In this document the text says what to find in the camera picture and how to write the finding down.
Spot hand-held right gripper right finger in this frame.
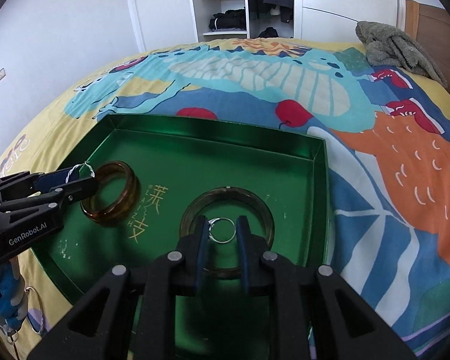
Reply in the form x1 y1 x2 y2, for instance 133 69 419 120
235 215 418 360

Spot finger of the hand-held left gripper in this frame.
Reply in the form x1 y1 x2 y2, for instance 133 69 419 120
0 168 93 200
0 177 99 215

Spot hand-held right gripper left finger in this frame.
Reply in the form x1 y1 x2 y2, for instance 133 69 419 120
28 215 211 360

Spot thin silver ring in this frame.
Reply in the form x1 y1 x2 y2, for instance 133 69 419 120
65 162 96 181

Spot small silver ring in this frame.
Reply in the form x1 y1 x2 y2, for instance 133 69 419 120
209 217 236 244

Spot olive translucent bangle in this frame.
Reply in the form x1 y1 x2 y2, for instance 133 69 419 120
179 187 275 280

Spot amber brown bangle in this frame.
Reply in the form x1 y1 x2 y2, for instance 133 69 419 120
79 161 139 227

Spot silver bangle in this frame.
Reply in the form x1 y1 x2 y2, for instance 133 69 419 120
22 287 47 334

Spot green metal tray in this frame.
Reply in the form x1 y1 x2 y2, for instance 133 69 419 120
34 114 329 360

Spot person's left hand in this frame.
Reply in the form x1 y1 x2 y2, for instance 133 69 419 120
0 260 28 329

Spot dinosaur printed blanket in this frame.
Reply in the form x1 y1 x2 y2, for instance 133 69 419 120
0 37 450 360

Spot white door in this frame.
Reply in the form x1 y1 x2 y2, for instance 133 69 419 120
129 0 196 55

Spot folded black clothes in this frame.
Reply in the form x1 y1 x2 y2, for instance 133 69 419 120
209 8 247 32

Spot grey plush blanket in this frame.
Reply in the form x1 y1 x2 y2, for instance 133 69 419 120
355 20 449 89

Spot white wardrobe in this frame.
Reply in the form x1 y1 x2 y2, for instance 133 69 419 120
185 0 402 42

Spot wooden headboard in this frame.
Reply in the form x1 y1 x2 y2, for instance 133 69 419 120
404 0 450 100

